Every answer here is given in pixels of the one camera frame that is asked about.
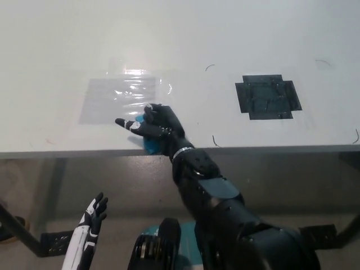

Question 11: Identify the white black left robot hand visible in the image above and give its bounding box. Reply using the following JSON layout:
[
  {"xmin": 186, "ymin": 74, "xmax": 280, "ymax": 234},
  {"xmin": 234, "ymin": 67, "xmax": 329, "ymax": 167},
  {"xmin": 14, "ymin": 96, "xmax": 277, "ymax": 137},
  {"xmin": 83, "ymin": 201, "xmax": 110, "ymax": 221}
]
[{"xmin": 61, "ymin": 192, "xmax": 109, "ymax": 270}]

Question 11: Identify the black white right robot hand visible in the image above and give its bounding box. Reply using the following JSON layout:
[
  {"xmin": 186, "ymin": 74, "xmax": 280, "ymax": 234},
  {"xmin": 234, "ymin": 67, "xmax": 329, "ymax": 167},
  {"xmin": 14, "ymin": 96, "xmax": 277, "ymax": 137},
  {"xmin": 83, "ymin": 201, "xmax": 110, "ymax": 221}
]
[{"xmin": 114, "ymin": 103, "xmax": 195, "ymax": 157}]

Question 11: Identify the blue wavy sponge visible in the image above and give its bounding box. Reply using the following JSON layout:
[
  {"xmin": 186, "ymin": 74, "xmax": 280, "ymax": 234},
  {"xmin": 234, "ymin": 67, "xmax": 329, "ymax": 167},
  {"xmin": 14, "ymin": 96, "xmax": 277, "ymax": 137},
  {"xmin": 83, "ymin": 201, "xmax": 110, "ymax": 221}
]
[{"xmin": 134, "ymin": 113, "xmax": 165, "ymax": 155}]

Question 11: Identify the black teal robot torso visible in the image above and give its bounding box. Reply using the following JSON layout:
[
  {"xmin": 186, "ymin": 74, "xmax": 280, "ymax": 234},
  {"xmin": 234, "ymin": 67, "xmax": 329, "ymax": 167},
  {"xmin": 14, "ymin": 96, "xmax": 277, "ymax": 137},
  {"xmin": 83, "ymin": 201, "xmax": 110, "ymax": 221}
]
[{"xmin": 126, "ymin": 218, "xmax": 204, "ymax": 270}]

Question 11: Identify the grey table leg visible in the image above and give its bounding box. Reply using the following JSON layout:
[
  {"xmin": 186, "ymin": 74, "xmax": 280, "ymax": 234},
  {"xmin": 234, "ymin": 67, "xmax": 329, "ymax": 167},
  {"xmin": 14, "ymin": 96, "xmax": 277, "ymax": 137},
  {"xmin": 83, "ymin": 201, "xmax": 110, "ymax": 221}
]
[{"xmin": 42, "ymin": 157, "xmax": 68, "ymax": 231}]

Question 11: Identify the round tan black object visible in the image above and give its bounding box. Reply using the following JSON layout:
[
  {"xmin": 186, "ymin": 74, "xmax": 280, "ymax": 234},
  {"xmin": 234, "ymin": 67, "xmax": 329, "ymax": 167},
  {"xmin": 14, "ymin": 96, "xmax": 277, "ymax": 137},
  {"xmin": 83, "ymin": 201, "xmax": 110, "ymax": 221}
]
[{"xmin": 0, "ymin": 216, "xmax": 29, "ymax": 244}]

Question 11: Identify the black diagonal table brace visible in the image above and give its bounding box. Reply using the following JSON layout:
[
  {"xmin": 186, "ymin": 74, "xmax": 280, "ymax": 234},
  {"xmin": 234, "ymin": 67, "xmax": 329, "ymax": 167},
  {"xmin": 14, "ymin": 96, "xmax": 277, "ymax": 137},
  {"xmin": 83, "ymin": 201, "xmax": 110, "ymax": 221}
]
[
  {"xmin": 0, "ymin": 200, "xmax": 47, "ymax": 259},
  {"xmin": 336, "ymin": 207, "xmax": 360, "ymax": 249}
]

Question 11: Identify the grey patch under clear film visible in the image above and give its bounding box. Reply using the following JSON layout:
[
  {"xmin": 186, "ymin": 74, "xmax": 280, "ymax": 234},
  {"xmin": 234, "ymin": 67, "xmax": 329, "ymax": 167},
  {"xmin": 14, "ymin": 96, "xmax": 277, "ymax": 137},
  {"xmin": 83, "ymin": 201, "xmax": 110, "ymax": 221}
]
[{"xmin": 78, "ymin": 76, "xmax": 173, "ymax": 125}]

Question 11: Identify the black tape patch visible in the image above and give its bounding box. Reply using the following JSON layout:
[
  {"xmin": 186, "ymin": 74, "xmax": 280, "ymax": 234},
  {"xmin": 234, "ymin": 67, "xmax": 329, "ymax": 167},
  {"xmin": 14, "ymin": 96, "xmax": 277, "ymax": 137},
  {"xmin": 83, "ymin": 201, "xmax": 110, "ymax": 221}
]
[{"xmin": 235, "ymin": 74, "xmax": 303, "ymax": 121}]

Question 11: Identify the black perforated bracket plate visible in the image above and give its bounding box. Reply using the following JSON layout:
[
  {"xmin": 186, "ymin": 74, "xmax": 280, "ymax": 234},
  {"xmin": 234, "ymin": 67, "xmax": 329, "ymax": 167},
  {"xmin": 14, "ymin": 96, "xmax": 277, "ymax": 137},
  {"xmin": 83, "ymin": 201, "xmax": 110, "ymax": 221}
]
[
  {"xmin": 40, "ymin": 230, "xmax": 74, "ymax": 257},
  {"xmin": 299, "ymin": 224, "xmax": 338, "ymax": 250}
]

